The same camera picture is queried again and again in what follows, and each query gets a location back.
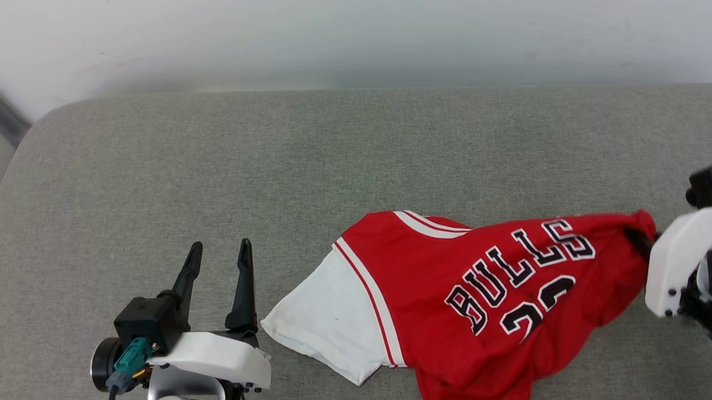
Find red Bulls jersey white sleeves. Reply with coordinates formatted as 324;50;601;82
256;200;664;400

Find left camera cable teal plug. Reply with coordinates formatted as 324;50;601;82
103;337;157;400

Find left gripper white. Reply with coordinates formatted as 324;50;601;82
144;237;273;398

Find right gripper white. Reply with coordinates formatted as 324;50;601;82
626;207;712;320

